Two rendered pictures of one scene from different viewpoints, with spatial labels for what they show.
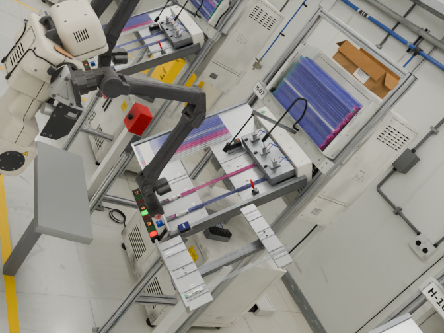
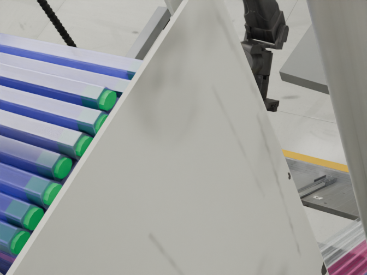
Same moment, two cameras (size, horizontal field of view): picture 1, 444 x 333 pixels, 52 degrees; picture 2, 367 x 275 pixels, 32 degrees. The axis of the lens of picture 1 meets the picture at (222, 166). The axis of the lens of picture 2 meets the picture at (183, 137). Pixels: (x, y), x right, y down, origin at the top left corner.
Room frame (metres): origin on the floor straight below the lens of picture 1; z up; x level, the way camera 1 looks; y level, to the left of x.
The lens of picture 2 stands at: (2.77, 0.06, 1.88)
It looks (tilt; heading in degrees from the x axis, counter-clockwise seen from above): 49 degrees down; 187
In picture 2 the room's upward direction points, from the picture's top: 30 degrees counter-clockwise
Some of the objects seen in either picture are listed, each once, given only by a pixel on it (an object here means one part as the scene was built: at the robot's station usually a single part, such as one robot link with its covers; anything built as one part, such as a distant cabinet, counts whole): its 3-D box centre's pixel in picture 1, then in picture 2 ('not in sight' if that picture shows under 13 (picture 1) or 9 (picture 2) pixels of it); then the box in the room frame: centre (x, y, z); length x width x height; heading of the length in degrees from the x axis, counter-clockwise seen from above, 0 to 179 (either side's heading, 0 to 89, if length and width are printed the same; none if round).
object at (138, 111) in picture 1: (113, 154); not in sight; (2.70, 0.61, 0.39); 0.24 x 0.24 x 0.78; 45
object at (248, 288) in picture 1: (197, 254); not in sight; (2.51, -0.23, 0.31); 0.70 x 0.65 x 0.62; 45
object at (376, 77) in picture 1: (374, 69); not in sight; (2.67, -0.32, 1.82); 0.68 x 0.30 x 0.20; 45
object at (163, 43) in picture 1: (140, 83); not in sight; (3.41, 0.91, 0.66); 1.01 x 0.73 x 1.31; 135
